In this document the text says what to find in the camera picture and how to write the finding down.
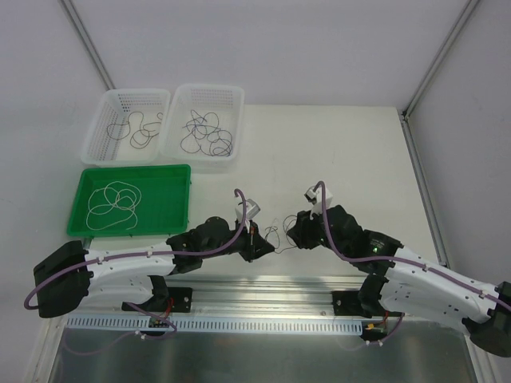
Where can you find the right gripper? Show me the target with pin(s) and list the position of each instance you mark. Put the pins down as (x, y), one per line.
(305, 230)

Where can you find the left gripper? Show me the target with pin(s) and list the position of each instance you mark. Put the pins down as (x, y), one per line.
(251, 242)

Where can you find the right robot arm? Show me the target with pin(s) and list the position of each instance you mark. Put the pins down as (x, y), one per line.
(398, 281)

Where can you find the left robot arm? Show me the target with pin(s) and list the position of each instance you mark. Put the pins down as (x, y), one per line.
(74, 277)

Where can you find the green plastic tray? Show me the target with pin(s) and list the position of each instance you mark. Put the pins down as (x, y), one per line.
(131, 201)

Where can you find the right white perforated basket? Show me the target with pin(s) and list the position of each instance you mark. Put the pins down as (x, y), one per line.
(204, 127)

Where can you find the white perforated basket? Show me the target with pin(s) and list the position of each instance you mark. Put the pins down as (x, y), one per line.
(204, 127)
(126, 128)

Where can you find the left white perforated basket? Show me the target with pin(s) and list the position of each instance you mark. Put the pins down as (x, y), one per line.
(126, 128)

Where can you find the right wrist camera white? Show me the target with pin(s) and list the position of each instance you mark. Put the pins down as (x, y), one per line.
(315, 198)

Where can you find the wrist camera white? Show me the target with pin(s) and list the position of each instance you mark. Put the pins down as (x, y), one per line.
(246, 211)
(315, 198)

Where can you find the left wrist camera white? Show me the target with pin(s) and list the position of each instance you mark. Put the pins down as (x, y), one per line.
(246, 211)

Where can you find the aluminium mounting rail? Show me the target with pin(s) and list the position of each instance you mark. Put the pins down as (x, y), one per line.
(259, 294)

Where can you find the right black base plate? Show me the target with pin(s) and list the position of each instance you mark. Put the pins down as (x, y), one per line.
(346, 303)

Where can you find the white slotted cable duct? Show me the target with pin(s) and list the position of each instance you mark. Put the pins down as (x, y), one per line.
(124, 322)

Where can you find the right aluminium frame post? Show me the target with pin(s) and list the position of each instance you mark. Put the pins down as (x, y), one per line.
(434, 69)

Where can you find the aluminium frame post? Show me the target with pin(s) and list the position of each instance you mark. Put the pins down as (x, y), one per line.
(79, 28)
(434, 69)

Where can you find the left aluminium frame post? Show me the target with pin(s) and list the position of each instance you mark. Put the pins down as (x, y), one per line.
(79, 28)

